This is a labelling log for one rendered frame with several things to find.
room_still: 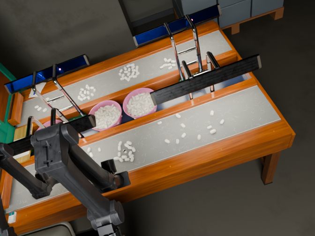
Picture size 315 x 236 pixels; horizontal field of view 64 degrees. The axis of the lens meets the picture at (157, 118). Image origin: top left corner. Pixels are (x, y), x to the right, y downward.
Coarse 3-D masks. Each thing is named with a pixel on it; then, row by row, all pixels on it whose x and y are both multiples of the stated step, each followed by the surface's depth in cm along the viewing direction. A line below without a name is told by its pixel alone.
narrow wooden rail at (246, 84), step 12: (240, 84) 169; (252, 84) 167; (204, 96) 171; (216, 96) 169; (168, 108) 173; (180, 108) 171; (132, 120) 175; (144, 120) 172; (156, 120) 173; (108, 132) 174; (120, 132) 174; (84, 144) 175
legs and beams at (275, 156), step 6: (264, 156) 190; (270, 156) 164; (276, 156) 164; (264, 162) 182; (270, 162) 170; (276, 162) 172; (264, 168) 187; (270, 168) 178; (264, 174) 192; (270, 174) 187; (264, 180) 198; (270, 180) 198
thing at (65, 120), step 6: (54, 108) 150; (54, 114) 147; (60, 114) 156; (30, 120) 149; (36, 120) 155; (54, 120) 145; (66, 120) 161; (30, 126) 146; (42, 126) 160; (48, 126) 163; (30, 132) 144
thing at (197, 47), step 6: (186, 18) 168; (168, 24) 170; (192, 24) 161; (168, 30) 164; (192, 30) 161; (174, 42) 164; (198, 42) 169; (174, 48) 167; (192, 48) 171; (198, 48) 172; (174, 54) 172; (180, 54) 172; (198, 54) 176; (198, 60) 180; (180, 66) 181; (198, 66) 186; (180, 72) 185; (180, 78) 190
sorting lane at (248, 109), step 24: (240, 96) 167; (264, 96) 162; (168, 120) 170; (192, 120) 166; (216, 120) 161; (240, 120) 157; (264, 120) 153; (96, 144) 174; (144, 144) 164; (168, 144) 160; (192, 144) 156; (120, 168) 159; (24, 192) 166
